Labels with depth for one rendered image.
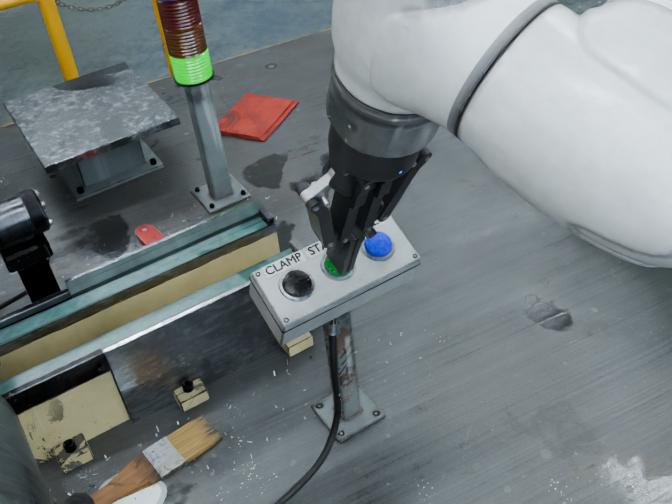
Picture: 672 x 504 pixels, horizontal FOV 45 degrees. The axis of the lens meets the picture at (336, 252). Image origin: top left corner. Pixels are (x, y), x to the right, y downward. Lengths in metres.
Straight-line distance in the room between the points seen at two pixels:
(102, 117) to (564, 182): 1.12
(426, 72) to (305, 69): 1.29
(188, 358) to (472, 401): 0.37
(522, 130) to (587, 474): 0.60
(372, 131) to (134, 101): 0.97
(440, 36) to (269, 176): 0.99
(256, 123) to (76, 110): 0.33
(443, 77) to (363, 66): 0.06
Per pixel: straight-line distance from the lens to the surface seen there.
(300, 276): 0.82
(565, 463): 1.01
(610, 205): 0.47
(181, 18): 1.24
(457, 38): 0.48
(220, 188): 1.40
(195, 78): 1.28
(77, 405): 1.05
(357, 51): 0.53
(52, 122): 1.52
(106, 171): 1.52
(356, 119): 0.58
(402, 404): 1.05
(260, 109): 1.63
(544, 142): 0.47
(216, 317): 1.04
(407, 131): 0.58
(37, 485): 0.73
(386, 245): 0.85
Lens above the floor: 1.62
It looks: 40 degrees down
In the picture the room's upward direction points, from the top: 7 degrees counter-clockwise
